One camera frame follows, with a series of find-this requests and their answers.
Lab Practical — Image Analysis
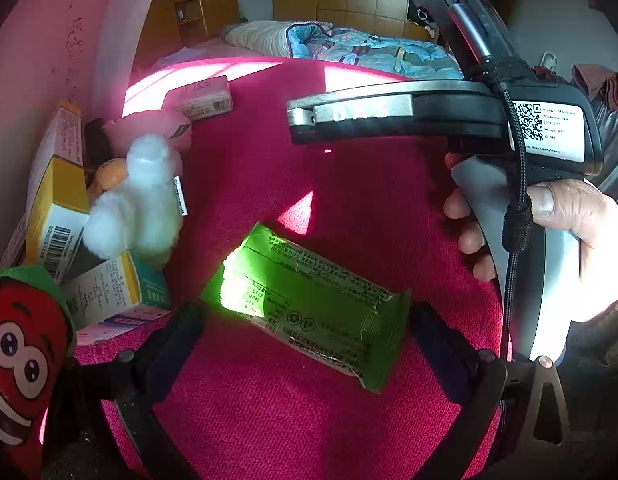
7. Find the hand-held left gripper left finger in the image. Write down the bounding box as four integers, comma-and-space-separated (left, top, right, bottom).
44, 301, 207, 480

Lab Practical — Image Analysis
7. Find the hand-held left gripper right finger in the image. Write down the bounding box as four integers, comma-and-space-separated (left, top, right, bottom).
410, 301, 573, 480

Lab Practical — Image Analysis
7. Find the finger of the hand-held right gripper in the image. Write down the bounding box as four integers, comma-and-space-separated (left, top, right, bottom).
286, 81, 507, 147

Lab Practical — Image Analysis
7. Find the green snack packet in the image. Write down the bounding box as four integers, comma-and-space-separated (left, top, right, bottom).
199, 221, 414, 395

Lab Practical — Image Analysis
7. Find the white plush toy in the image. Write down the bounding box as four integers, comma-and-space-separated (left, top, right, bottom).
83, 132, 190, 266

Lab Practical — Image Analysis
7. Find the red plush toy with face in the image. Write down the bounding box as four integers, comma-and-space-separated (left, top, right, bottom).
0, 265, 77, 478

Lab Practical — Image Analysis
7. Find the small white barcode box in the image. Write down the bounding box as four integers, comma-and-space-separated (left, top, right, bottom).
163, 76, 234, 122

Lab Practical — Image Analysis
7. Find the pink plush toy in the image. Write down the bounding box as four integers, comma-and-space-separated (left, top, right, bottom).
102, 107, 195, 153

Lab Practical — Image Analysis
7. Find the person's right hand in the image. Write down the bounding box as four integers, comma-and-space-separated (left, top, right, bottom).
443, 152, 618, 324

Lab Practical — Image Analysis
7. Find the blue patterned blanket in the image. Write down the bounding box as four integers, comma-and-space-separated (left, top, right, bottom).
286, 22, 464, 81

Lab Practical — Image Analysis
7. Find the pile of clothes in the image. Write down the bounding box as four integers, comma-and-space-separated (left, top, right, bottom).
571, 62, 618, 116

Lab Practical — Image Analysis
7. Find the beige quilt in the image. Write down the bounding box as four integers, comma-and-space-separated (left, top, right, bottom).
224, 20, 335, 58

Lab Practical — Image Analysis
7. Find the wooden headboard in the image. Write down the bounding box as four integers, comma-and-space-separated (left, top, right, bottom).
134, 0, 240, 68

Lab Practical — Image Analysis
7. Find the black braided cable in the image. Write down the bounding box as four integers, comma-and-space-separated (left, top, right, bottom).
481, 57, 534, 361

